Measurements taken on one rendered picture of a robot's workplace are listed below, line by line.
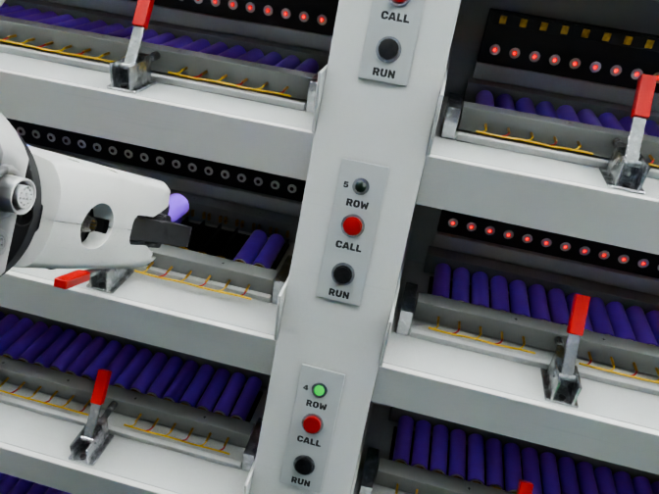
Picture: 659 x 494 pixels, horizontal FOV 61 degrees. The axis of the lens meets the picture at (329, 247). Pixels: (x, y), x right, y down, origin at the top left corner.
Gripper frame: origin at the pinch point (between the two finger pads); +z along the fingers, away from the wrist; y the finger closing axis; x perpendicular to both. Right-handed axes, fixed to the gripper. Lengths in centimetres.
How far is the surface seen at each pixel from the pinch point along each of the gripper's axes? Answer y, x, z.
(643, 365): -42.2, 3.6, 20.4
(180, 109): 3.2, -9.7, 11.0
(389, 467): -21.7, 20.5, 24.1
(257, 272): -4.7, 3.3, 18.5
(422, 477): -25.2, 20.6, 23.9
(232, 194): 2.8, -4.1, 29.2
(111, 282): 8.2, 7.1, 15.2
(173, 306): 1.8, 7.9, 15.4
